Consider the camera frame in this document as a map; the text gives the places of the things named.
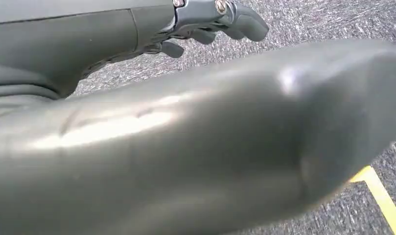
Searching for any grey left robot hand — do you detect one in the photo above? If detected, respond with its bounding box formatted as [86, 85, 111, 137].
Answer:
[0, 0, 396, 235]

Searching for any yellow floor tape square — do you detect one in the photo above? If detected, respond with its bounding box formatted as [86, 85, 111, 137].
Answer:
[349, 165, 396, 235]

